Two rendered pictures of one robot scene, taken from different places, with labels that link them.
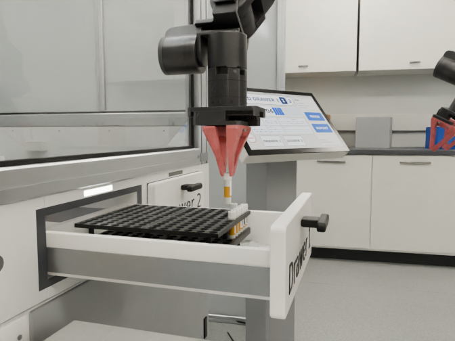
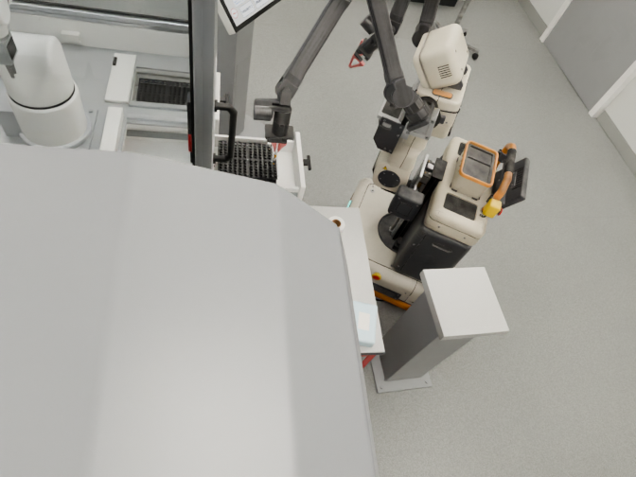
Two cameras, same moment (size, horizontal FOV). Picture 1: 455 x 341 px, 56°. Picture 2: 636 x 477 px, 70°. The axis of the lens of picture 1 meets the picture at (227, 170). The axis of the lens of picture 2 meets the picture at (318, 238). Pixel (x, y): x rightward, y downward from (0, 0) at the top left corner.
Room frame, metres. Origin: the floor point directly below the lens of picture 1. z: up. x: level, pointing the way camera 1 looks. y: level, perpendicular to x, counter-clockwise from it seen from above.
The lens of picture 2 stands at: (-0.44, 0.56, 2.22)
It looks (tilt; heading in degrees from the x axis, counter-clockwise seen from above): 55 degrees down; 320
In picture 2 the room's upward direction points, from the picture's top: 21 degrees clockwise
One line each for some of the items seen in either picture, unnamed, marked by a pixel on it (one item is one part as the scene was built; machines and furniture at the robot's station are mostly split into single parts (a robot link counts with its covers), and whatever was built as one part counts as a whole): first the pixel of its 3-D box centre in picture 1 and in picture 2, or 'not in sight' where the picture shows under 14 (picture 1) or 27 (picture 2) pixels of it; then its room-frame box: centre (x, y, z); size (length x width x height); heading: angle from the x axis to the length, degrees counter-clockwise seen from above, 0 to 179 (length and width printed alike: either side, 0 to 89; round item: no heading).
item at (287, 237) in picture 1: (295, 242); (297, 167); (0.61, -0.10, 0.87); 0.29 x 0.02 x 0.11; 163
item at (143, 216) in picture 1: (169, 236); (246, 165); (0.67, 0.09, 0.87); 0.22 x 0.18 x 0.06; 73
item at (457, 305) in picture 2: not in sight; (426, 335); (-0.08, -0.56, 0.38); 0.30 x 0.30 x 0.76; 77
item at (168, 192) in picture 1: (179, 199); (217, 105); (1.00, 0.11, 0.87); 0.29 x 0.02 x 0.11; 163
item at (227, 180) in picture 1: (227, 188); not in sight; (0.63, 0.00, 0.95); 0.01 x 0.01 x 0.05
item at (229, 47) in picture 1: (223, 53); (280, 114); (0.63, 0.01, 1.15); 0.07 x 0.06 x 0.07; 73
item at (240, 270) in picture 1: (164, 238); (244, 166); (0.67, 0.10, 0.86); 0.40 x 0.26 x 0.06; 73
